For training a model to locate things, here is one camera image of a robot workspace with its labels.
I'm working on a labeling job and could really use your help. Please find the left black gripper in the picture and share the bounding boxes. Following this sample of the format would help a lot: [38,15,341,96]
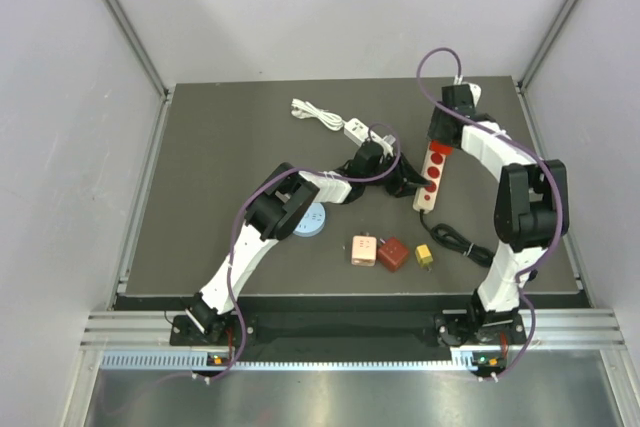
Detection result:
[362,151,427,197]

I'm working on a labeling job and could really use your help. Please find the cream power strip red sockets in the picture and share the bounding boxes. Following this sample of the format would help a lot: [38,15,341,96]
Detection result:
[412,142,448,213]

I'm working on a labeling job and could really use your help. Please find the yellow cube plug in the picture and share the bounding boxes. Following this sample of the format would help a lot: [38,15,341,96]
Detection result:
[415,244,433,270]

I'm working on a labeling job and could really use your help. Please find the white power strip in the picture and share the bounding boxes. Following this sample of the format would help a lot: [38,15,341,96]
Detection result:
[343,118,370,146]

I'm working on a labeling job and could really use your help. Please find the brown cube plug adapter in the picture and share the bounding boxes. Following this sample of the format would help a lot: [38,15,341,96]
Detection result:
[376,237,410,273]

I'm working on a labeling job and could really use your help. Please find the pink cube plug adapter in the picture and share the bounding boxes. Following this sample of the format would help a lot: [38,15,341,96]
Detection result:
[351,235,377,267]

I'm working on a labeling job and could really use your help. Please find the round light blue socket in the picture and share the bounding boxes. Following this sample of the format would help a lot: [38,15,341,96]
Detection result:
[294,202,326,238]

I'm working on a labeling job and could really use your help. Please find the red cube plug adapter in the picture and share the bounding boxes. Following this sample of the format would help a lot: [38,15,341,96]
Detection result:
[430,140,454,156]

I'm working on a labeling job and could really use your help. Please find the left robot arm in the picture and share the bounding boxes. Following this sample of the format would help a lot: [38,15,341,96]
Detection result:
[185,140,432,344]

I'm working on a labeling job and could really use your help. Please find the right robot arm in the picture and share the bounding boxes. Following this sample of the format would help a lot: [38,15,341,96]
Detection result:
[428,82,569,347]

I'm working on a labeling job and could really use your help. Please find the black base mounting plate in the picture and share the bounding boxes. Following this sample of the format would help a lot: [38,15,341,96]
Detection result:
[169,311,526,347]

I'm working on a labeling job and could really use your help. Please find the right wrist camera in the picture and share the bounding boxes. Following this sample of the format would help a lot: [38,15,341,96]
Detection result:
[454,76,482,107]

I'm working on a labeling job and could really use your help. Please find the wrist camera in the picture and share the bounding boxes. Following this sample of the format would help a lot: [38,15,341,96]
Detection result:
[454,76,482,107]
[376,134,396,155]

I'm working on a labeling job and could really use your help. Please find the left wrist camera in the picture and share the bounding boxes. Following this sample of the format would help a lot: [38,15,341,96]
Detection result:
[376,134,396,155]

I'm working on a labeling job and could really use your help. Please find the black power cable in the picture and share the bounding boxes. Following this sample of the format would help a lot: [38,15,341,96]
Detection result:
[418,209,539,283]

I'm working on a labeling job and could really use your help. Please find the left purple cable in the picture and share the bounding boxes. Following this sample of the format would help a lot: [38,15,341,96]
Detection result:
[228,121,402,381]

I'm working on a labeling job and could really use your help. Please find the purple cable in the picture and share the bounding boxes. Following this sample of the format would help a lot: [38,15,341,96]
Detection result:
[417,47,564,381]
[228,121,402,381]

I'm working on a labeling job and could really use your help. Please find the white coiled power cable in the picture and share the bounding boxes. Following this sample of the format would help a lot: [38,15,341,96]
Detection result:
[290,98,351,132]

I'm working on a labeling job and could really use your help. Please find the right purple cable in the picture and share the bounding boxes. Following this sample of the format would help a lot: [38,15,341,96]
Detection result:
[417,47,564,381]

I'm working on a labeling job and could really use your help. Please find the slotted cable duct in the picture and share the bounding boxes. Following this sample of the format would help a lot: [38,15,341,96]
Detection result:
[100,350,500,372]

